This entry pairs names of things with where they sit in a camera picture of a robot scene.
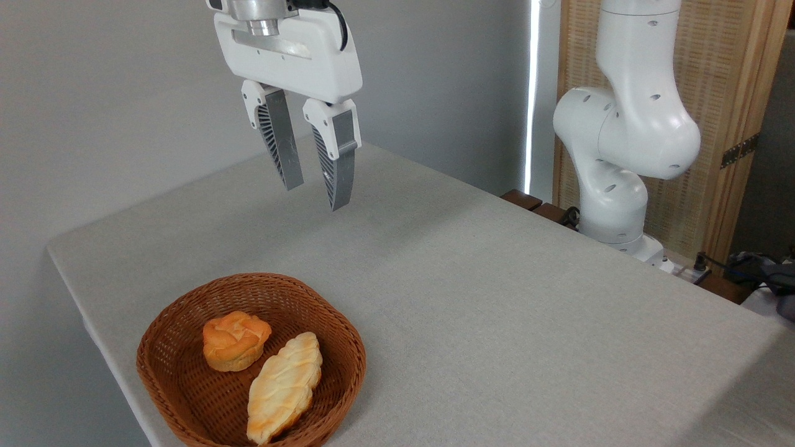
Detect long pale bread loaf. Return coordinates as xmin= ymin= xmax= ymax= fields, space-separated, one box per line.
xmin=247 ymin=332 xmax=324 ymax=446

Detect black plug with cable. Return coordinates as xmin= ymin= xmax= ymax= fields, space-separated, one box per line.
xmin=693 ymin=251 xmax=755 ymax=280

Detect white power strip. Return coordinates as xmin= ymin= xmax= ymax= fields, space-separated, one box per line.
xmin=660 ymin=258 xmax=712 ymax=285

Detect grey tablecloth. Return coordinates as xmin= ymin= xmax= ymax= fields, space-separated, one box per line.
xmin=47 ymin=133 xmax=795 ymax=447

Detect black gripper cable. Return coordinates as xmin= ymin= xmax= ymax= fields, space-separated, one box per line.
xmin=292 ymin=0 xmax=349 ymax=52

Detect dark metal screen hinge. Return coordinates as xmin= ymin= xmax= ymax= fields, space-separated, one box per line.
xmin=720 ymin=133 xmax=760 ymax=169

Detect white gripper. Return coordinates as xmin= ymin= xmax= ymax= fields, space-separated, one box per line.
xmin=213 ymin=5 xmax=363 ymax=212

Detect woven folding screen wooden frame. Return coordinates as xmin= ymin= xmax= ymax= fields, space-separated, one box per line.
xmin=553 ymin=0 xmax=795 ymax=268

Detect brown wicker basket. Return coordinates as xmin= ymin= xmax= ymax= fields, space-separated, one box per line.
xmin=136 ymin=273 xmax=367 ymax=447

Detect dark grey bundled device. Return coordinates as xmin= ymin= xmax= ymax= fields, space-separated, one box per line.
xmin=725 ymin=248 xmax=795 ymax=322

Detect round orange bread roll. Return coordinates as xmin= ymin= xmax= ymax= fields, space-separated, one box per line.
xmin=202 ymin=311 xmax=273 ymax=373

